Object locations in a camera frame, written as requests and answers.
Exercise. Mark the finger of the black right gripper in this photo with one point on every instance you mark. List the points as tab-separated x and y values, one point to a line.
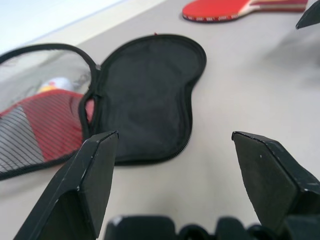
310	17

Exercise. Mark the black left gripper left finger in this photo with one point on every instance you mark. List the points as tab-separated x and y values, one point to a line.
75	180

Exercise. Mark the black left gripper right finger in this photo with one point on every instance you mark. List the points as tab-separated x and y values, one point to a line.
270	180

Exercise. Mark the red table tennis paddle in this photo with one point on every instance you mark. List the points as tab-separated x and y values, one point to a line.
212	10

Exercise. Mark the red black paddle case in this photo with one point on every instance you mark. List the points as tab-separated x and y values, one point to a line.
150	100

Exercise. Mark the white plush charm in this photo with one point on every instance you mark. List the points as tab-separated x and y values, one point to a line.
58	83

